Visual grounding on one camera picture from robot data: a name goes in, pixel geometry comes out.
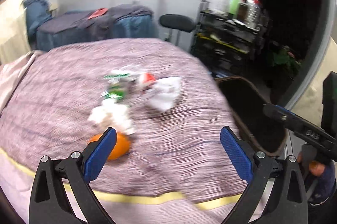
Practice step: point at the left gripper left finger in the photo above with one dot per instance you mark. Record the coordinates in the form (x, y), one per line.
(49, 202)

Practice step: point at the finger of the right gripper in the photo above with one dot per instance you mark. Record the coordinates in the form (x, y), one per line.
(297, 125)

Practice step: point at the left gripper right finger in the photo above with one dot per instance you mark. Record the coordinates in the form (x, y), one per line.
(287, 202)

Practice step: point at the orange fruit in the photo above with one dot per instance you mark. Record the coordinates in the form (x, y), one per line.
(121, 147)

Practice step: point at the white red bag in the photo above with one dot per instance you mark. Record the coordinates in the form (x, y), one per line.
(159, 94)

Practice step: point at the dark brown trash bin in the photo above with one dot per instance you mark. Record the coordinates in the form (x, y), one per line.
(246, 104)

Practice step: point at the operator hand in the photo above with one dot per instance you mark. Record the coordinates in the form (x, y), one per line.
(312, 163)

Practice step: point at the purple striped bed cover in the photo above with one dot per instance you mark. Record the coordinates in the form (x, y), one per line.
(176, 170)

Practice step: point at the crumpled white tissue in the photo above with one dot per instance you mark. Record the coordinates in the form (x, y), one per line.
(112, 115)

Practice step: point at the clear green snack wrapper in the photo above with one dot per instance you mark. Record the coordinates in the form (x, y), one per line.
(117, 86)

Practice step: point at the pink blanket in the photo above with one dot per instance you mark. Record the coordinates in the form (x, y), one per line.
(12, 73)

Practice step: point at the clear red-cap bottle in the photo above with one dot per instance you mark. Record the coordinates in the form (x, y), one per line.
(252, 13)

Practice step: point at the green lotion bottle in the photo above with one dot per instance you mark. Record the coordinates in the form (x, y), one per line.
(234, 5)

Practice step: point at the cream hanging cloth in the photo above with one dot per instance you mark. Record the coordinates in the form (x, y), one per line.
(14, 40)

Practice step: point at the black round stool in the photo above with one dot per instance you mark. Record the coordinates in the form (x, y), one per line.
(176, 22)

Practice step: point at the blue cloth pile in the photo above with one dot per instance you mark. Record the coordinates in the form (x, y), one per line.
(37, 13)

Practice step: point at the red cloth on bed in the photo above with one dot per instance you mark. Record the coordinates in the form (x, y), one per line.
(98, 13)

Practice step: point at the black wire shelf cart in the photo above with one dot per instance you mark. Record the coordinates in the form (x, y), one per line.
(227, 47)

